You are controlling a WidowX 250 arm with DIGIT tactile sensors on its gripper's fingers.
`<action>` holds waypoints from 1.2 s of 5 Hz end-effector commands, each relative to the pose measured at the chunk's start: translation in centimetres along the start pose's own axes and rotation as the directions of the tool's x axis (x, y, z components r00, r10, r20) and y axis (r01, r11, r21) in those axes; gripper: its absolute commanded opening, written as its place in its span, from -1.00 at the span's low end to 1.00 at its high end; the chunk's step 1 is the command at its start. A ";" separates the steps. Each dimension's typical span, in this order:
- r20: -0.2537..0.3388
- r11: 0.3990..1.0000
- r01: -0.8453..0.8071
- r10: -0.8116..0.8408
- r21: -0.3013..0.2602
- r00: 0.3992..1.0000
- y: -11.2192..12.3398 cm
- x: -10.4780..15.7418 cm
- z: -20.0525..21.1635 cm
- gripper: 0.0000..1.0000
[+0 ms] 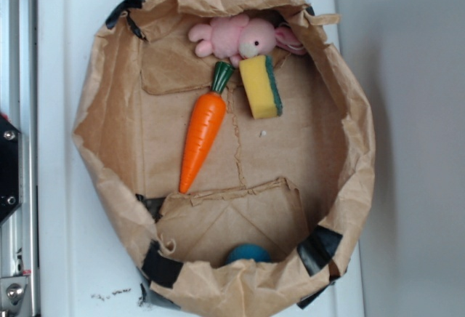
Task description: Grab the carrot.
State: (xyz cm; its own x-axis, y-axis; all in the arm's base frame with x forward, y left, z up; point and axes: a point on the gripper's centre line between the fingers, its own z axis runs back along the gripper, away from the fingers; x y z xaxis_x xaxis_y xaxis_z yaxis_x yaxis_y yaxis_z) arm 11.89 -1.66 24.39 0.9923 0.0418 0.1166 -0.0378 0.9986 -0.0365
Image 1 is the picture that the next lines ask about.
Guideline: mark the orange toy carrot green top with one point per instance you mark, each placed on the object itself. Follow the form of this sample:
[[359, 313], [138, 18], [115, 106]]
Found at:
[[205, 122]]

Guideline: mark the yellow green sponge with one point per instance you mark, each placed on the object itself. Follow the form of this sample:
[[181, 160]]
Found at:
[[260, 85]]

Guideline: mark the brown paper bag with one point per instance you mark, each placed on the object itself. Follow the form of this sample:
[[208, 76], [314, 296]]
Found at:
[[275, 212]]

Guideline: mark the black mounting plate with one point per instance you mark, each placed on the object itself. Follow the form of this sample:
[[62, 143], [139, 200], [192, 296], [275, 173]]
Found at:
[[9, 169]]

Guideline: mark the white plastic tray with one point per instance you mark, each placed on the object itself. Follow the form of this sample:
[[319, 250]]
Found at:
[[85, 270]]

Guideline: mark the pink plush bunny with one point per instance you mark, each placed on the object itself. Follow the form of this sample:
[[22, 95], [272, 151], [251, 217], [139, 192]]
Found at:
[[241, 37]]

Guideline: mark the blue ball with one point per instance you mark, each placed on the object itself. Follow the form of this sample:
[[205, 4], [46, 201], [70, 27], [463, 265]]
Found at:
[[248, 252]]

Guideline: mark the aluminium frame rail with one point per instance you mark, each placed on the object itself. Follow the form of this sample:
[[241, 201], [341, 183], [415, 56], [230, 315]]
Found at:
[[20, 273]]

